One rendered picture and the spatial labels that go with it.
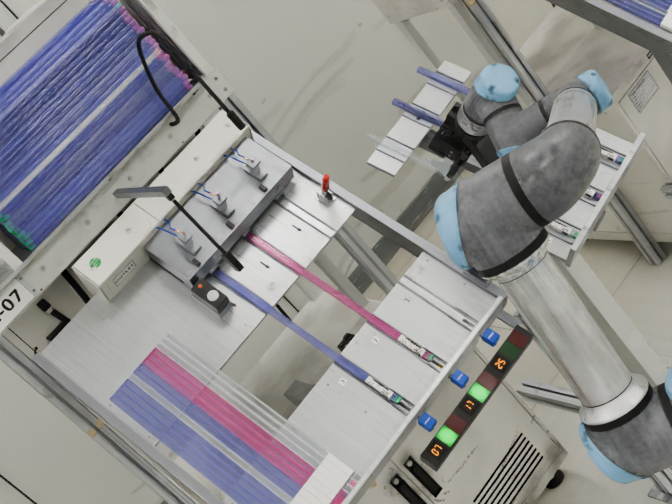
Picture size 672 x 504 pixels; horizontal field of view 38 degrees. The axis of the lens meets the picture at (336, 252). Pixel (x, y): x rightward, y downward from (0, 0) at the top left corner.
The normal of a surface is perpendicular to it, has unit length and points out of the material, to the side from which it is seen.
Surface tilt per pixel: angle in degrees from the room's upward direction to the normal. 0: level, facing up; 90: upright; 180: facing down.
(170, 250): 46
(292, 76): 90
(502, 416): 90
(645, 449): 74
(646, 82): 90
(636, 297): 0
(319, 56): 90
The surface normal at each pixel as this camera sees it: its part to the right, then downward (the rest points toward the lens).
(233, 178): -0.08, -0.45
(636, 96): 0.49, 0.04
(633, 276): -0.62, -0.68
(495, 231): -0.10, 0.40
